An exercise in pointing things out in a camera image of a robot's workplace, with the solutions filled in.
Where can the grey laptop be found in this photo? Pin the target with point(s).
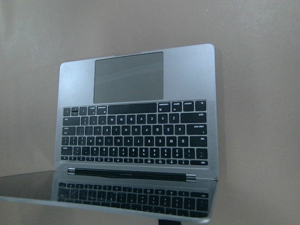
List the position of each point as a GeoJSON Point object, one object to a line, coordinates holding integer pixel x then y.
{"type": "Point", "coordinates": [135, 134]}

